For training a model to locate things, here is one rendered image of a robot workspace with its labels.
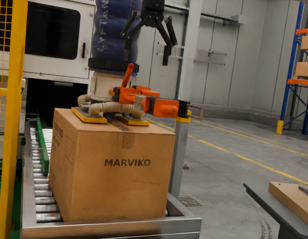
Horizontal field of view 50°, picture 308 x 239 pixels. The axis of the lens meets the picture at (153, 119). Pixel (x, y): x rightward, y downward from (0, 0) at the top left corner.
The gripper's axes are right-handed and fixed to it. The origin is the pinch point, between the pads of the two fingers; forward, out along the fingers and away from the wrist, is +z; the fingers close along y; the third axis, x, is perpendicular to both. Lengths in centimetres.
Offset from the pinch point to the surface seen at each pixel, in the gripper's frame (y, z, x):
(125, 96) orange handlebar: 3.5, 13.7, -8.9
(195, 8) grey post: -162, -90, -286
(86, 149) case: 15.7, 34.4, -10.2
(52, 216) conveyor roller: 24, 68, -27
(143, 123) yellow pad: -10.5, 25.5, -24.9
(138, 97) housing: 3.3, 12.9, 5.0
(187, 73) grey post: -162, -6, -286
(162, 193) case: -18, 53, -12
